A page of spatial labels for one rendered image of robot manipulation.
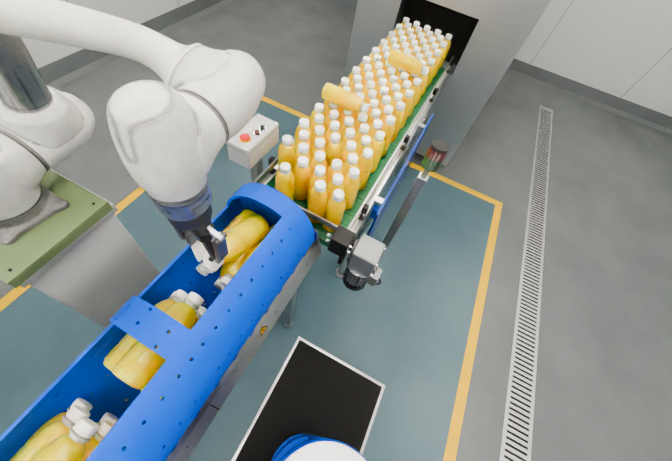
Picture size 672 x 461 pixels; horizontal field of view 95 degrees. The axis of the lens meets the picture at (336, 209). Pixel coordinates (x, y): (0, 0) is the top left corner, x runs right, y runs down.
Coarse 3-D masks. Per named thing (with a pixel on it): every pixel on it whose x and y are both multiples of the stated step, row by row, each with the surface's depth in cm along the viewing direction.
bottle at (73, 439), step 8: (72, 432) 56; (56, 440) 55; (64, 440) 55; (72, 440) 55; (80, 440) 56; (88, 440) 57; (48, 448) 53; (56, 448) 53; (64, 448) 54; (72, 448) 54; (80, 448) 55; (40, 456) 53; (48, 456) 52; (56, 456) 53; (64, 456) 53; (72, 456) 54; (80, 456) 55
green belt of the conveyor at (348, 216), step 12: (432, 84) 195; (420, 108) 178; (408, 120) 169; (396, 144) 156; (384, 156) 150; (372, 180) 140; (360, 192) 135; (300, 204) 126; (360, 204) 131; (348, 216) 126; (324, 240) 120
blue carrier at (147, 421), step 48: (240, 192) 88; (288, 240) 83; (192, 288) 91; (240, 288) 72; (144, 336) 61; (192, 336) 64; (240, 336) 73; (96, 384) 73; (192, 384) 63; (144, 432) 56
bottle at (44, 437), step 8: (64, 416) 61; (56, 424) 60; (64, 424) 60; (72, 424) 60; (40, 432) 58; (48, 432) 58; (56, 432) 58; (64, 432) 59; (32, 440) 57; (40, 440) 57; (48, 440) 57; (24, 448) 57; (32, 448) 56; (40, 448) 56; (16, 456) 56; (24, 456) 55; (32, 456) 56
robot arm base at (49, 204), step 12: (48, 192) 95; (36, 204) 89; (48, 204) 93; (60, 204) 94; (24, 216) 87; (36, 216) 90; (48, 216) 92; (0, 228) 86; (12, 228) 87; (24, 228) 88; (0, 240) 86; (12, 240) 86
